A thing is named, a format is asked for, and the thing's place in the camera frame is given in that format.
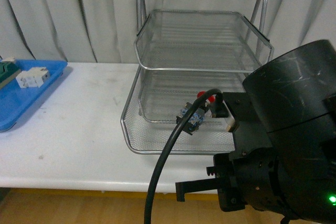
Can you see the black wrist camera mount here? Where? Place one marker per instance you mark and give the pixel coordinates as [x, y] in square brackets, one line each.
[233, 107]

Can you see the green terminal block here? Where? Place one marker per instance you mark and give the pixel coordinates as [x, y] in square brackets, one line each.
[9, 71]

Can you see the white circuit breaker block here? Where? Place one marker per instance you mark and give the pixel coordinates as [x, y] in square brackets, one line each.
[33, 78]

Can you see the silver mesh three-tier rack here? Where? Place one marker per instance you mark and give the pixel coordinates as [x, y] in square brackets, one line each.
[180, 53]

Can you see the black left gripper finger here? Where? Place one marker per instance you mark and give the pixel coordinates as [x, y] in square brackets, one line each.
[194, 186]

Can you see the red emergency stop button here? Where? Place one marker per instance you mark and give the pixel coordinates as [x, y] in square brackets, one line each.
[198, 116]

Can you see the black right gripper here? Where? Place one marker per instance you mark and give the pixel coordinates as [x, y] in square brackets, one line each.
[246, 174]

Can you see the blue plastic tray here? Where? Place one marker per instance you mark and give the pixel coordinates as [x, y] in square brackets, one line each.
[15, 101]

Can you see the grey curtain backdrop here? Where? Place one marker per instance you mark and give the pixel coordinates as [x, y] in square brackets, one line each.
[104, 31]

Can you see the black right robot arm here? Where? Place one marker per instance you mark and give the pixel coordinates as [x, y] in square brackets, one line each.
[284, 157]

